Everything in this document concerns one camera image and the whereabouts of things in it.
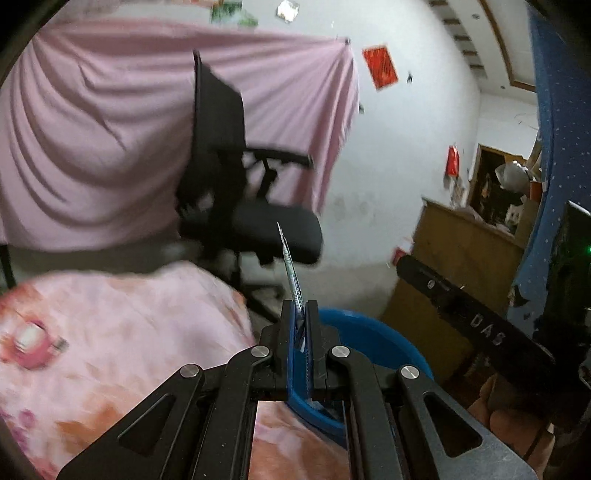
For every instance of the green wall picture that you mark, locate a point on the green wall picture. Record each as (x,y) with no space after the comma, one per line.
(231,11)

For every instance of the wooden cabinet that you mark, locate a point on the wooden cabinet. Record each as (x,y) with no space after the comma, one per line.
(461,277)

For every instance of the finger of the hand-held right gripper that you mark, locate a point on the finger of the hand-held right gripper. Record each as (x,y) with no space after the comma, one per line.
(471,318)

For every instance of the pink hanging sheet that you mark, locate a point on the pink hanging sheet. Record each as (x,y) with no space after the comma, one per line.
(115,134)

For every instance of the red hanging ornament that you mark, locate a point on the red hanging ornament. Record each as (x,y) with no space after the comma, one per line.
(453,160)

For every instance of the small grey wall picture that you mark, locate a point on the small grey wall picture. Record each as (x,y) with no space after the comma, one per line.
(287,10)

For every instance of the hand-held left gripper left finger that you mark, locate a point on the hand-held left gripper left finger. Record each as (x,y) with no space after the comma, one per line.
(290,350)

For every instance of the pink floral tablecloth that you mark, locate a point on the pink floral tablecloth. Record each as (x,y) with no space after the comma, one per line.
(129,350)

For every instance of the pink collapsible cup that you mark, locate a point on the pink collapsible cup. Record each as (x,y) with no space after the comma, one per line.
(34,344)

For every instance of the dark wooden door frame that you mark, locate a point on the dark wooden door frame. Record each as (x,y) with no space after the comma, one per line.
(498,184)

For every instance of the black office chair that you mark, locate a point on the black office chair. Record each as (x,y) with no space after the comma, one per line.
(226,194)

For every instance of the thin silver packet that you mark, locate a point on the thin silver packet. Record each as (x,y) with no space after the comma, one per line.
(291,272)

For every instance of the red paper wall decoration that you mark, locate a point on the red paper wall decoration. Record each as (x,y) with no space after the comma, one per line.
(381,67)

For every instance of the blue plastic basin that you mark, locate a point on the blue plastic basin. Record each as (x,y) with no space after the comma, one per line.
(378,341)

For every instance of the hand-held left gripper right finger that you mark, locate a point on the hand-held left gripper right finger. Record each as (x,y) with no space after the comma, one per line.
(314,350)

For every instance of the small red box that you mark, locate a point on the small red box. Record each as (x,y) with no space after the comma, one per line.
(400,251)

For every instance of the blue dotted cloth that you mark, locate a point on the blue dotted cloth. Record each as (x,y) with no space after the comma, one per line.
(549,138)

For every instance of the person's right hand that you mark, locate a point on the person's right hand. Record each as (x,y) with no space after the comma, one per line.
(503,438)

